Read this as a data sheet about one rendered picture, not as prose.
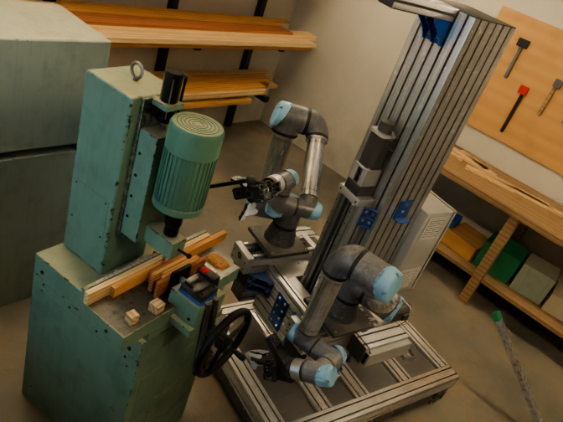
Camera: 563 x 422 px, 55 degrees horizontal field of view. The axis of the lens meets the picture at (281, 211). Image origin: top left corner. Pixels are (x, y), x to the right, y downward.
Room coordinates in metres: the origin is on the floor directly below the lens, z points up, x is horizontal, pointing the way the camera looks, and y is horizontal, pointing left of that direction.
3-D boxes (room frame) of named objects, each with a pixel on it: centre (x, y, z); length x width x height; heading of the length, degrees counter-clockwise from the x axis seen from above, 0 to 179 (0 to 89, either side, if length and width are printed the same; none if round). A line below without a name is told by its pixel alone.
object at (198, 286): (1.45, 0.17, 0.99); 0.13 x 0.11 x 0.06; 156
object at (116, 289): (1.61, 0.31, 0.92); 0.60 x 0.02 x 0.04; 156
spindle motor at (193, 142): (1.55, 0.34, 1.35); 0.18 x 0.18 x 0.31
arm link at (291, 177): (1.87, 0.03, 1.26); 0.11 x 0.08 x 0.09; 155
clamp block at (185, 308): (1.45, 0.17, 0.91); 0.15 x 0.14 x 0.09; 156
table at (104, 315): (1.48, 0.25, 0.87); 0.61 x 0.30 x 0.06; 156
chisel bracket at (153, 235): (1.56, 0.36, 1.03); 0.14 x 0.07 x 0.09; 66
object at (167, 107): (1.60, 0.47, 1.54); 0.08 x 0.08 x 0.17; 66
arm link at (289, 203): (1.87, 0.01, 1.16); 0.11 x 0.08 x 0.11; 104
